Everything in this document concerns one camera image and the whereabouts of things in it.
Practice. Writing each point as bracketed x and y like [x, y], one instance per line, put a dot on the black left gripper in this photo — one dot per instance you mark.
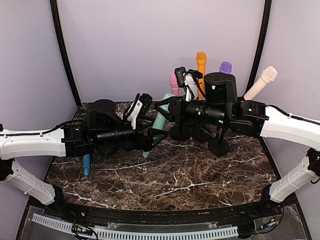
[148, 144]

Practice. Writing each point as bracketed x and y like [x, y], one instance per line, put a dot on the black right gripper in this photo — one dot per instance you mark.
[177, 113]

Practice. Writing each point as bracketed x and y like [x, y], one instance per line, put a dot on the green microphone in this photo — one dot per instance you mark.
[159, 122]

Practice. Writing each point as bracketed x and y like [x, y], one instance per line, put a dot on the black stand of beige microphone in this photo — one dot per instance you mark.
[219, 145]

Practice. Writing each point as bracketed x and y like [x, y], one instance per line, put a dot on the blue microphone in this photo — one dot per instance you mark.
[87, 164]

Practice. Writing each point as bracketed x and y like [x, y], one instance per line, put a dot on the beige microphone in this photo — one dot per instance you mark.
[268, 76]

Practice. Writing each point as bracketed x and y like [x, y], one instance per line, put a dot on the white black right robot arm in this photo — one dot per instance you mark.
[223, 109]

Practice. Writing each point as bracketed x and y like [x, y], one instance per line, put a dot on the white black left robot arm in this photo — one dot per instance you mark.
[101, 130]

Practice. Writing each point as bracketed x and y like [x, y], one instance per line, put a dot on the black stand of pink microphone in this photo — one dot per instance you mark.
[180, 132]

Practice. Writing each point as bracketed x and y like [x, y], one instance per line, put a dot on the pink microphone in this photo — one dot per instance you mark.
[175, 90]

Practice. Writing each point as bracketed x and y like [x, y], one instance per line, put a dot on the black stand of purple microphone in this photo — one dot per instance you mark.
[201, 133]

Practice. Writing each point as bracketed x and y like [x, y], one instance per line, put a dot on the black stand of orange microphone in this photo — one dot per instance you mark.
[195, 74]

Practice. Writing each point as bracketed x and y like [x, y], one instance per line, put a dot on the orange microphone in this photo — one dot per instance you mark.
[201, 60]

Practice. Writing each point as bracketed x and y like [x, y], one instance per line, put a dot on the purple microphone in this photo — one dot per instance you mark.
[225, 67]

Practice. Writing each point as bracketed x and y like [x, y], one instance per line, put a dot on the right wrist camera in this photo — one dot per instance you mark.
[180, 76]

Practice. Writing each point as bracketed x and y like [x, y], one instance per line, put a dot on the black front rail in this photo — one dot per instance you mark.
[239, 215]

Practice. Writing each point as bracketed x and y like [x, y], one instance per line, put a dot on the black right corner post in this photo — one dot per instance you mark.
[261, 39]

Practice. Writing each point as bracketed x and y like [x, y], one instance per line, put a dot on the black corner post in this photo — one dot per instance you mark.
[261, 39]
[63, 52]

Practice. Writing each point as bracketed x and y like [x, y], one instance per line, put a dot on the white slotted cable duct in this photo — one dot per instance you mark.
[134, 232]

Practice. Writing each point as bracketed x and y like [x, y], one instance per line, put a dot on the black left corner post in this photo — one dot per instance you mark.
[63, 52]

